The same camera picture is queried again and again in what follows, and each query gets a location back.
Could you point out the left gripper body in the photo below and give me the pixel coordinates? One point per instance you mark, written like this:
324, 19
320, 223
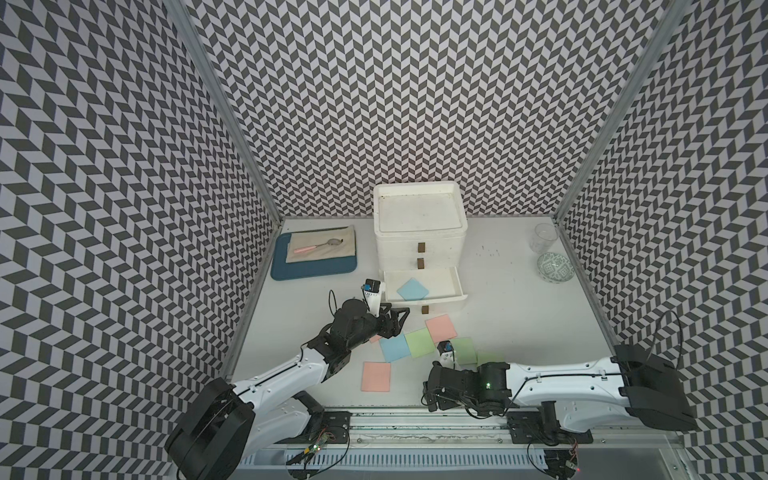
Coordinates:
386, 320

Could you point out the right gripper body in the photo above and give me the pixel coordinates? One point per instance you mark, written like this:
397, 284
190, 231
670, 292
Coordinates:
437, 387

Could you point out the blue sticky note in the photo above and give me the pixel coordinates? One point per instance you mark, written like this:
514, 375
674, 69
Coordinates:
395, 348
413, 290

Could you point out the white bottom drawer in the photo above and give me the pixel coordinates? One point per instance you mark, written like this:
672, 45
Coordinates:
444, 286

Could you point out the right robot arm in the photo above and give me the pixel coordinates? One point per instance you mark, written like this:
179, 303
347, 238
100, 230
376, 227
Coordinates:
632, 383

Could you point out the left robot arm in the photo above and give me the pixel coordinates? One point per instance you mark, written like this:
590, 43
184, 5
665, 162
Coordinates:
226, 422

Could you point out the green sticky note middle left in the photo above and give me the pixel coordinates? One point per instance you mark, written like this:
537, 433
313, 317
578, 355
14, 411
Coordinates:
420, 343

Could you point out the green sticky note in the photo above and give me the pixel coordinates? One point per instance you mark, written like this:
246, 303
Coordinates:
420, 343
464, 351
484, 357

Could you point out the green sticky note right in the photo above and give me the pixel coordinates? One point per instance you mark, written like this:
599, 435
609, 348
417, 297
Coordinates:
484, 357

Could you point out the green sticky note center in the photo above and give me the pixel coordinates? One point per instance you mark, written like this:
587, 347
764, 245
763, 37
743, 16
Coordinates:
464, 351

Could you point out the pink sticky note lower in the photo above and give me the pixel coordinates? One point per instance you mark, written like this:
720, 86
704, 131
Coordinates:
376, 377

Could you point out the white three-drawer cabinet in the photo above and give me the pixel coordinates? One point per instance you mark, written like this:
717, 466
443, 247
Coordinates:
408, 213

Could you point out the blue tray mat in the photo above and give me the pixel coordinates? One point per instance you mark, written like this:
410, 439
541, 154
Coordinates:
281, 270

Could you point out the beige folded cloth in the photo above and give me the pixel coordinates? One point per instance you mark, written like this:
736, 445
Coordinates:
308, 238

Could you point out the clear glass cup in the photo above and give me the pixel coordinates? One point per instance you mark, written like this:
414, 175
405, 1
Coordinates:
543, 237

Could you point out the aluminium front rail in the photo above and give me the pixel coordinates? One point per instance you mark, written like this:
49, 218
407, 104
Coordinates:
416, 427

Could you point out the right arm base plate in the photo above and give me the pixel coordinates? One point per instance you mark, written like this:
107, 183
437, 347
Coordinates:
528, 427

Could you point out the pink-handled metal spoon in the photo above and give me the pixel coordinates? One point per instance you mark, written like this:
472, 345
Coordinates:
330, 242

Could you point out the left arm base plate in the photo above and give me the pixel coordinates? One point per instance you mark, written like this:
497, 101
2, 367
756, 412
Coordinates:
335, 423

